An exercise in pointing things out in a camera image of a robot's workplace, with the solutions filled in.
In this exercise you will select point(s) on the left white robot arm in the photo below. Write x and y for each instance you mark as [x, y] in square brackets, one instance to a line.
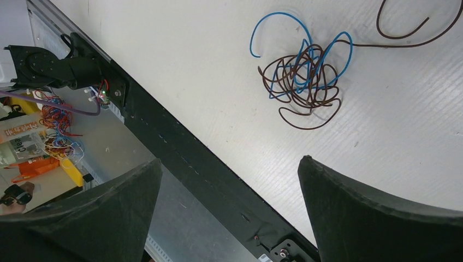
[37, 67]

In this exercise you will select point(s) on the person in background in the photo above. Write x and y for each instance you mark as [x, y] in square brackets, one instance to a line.
[15, 198]

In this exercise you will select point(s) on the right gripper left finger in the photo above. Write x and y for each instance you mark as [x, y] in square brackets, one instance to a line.
[109, 222]

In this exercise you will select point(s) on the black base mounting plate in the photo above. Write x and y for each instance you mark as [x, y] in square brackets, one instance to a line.
[249, 218]

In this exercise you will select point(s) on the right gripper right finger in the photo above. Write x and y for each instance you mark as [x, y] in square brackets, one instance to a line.
[352, 221]

